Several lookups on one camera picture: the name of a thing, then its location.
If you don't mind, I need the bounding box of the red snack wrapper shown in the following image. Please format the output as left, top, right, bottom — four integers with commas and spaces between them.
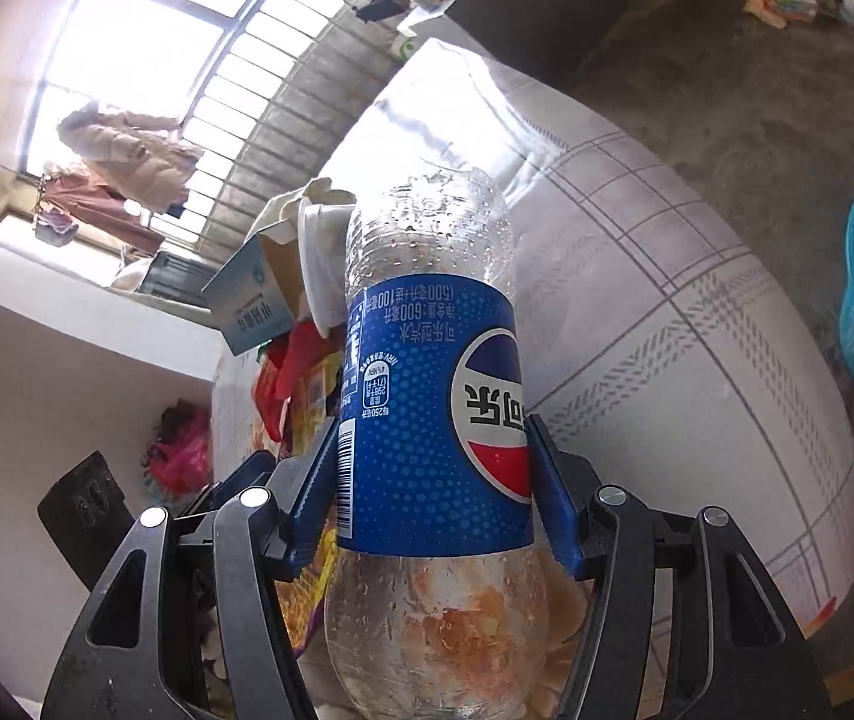
253, 322, 342, 443

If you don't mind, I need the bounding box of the dark grey bin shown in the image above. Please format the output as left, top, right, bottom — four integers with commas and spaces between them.
138, 251, 211, 301

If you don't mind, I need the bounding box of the pink hanging garment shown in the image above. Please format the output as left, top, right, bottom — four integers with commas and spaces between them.
33, 169, 166, 256

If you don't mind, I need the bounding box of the floral plaid tablecloth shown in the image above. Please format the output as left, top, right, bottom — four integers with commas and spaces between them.
209, 37, 854, 720

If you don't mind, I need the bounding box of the pink plastic bag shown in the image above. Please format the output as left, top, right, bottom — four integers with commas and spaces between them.
143, 399, 212, 503

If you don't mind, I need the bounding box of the dark cabinet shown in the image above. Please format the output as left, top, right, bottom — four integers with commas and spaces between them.
442, 0, 690, 83

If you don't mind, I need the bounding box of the clear bottle with blue label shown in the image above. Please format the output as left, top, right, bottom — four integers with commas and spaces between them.
322, 169, 552, 720

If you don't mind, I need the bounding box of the beige hanging jacket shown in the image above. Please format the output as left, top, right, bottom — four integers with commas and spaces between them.
58, 103, 205, 215

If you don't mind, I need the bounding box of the large window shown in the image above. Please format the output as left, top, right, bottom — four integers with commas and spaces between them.
22, 0, 398, 248

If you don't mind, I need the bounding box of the yellow snack wrapper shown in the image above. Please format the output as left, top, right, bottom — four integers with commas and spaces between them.
277, 352, 345, 653

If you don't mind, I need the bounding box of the metal window railing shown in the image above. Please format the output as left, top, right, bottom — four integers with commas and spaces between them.
202, 0, 417, 248

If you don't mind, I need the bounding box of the blue and white carton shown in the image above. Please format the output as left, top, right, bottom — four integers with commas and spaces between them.
200, 232, 300, 357

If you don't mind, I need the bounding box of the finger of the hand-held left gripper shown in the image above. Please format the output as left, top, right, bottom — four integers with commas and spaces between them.
172, 450, 278, 522

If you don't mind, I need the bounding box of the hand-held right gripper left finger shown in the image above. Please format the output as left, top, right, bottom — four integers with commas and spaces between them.
41, 412, 342, 720

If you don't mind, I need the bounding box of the white foam cup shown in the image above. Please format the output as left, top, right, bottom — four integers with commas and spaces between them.
296, 178, 357, 335

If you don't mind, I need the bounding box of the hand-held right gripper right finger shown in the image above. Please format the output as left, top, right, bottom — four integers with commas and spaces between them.
524, 412, 837, 720

